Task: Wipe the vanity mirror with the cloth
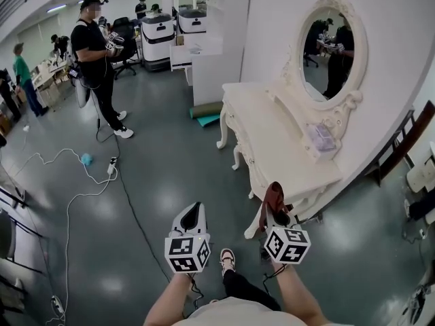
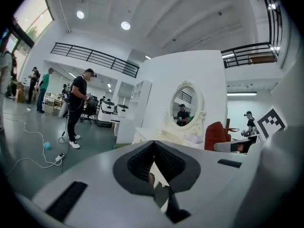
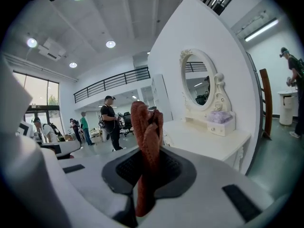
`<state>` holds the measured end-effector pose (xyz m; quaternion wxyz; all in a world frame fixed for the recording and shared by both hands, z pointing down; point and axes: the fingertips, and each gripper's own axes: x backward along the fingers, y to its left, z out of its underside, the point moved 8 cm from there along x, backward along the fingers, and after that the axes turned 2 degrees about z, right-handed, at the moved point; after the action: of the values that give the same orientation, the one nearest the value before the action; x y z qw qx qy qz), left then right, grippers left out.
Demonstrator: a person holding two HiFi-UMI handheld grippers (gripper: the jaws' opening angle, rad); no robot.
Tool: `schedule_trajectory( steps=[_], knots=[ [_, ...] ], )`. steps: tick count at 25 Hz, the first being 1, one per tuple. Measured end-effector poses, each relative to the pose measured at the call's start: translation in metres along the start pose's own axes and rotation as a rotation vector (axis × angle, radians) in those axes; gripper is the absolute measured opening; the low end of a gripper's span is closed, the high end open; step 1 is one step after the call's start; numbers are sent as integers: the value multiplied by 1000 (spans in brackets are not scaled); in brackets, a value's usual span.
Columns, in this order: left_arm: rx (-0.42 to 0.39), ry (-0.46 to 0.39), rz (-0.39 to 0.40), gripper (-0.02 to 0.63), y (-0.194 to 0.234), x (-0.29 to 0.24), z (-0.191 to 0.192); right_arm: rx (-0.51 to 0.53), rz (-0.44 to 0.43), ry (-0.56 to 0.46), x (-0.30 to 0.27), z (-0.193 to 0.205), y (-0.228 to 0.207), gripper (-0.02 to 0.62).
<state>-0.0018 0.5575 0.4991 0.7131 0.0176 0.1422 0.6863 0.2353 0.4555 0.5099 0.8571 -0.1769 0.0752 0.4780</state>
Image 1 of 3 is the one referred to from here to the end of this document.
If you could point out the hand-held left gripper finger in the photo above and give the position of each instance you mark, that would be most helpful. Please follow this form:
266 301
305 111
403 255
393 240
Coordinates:
178 221
204 219

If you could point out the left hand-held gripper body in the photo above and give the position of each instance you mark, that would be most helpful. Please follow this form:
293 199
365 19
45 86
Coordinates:
181 253

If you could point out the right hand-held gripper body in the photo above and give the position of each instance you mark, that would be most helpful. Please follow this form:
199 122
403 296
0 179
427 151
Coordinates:
289 246

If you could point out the red cloth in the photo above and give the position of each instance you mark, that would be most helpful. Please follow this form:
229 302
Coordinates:
273 195

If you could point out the ornate white oval mirror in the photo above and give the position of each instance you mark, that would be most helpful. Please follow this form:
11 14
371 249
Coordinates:
326 56

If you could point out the person's left forearm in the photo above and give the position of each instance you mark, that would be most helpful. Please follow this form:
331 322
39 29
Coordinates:
170 301

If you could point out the person's right forearm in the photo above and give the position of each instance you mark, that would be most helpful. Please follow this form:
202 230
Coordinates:
299 294

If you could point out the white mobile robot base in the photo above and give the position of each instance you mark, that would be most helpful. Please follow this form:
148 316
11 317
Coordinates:
158 42
192 22

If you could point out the white dressing table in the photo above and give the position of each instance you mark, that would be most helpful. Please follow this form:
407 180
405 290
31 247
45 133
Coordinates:
258 114

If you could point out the person's right shoe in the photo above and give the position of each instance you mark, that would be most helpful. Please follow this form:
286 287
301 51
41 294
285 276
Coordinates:
227 260

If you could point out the person's right leg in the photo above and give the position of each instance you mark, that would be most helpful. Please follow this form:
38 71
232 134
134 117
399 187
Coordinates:
244 289

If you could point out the person's white shirt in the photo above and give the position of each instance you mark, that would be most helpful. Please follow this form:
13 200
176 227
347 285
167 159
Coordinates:
244 314

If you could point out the white power strip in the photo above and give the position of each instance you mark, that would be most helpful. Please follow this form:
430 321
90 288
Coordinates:
57 305
111 168

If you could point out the purple wipes packet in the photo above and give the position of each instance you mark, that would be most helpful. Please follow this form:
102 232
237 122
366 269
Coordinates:
321 138

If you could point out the teal rolled mat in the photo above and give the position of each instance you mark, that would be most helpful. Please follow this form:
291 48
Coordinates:
209 121

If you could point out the blue fluffy rag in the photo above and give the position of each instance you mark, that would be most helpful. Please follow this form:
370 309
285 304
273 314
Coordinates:
87 159

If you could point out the olive rolled mat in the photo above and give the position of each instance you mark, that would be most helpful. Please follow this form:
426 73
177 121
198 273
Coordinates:
207 109

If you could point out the white plastic chair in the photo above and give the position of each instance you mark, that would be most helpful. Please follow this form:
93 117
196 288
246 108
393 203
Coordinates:
423 173

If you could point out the brown wooden support beam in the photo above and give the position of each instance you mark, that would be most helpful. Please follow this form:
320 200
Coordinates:
418 127

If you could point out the cluttered work table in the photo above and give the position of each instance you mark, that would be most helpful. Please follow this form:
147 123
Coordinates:
51 80

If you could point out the black office chair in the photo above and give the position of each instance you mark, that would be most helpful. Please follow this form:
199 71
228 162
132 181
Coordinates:
124 29

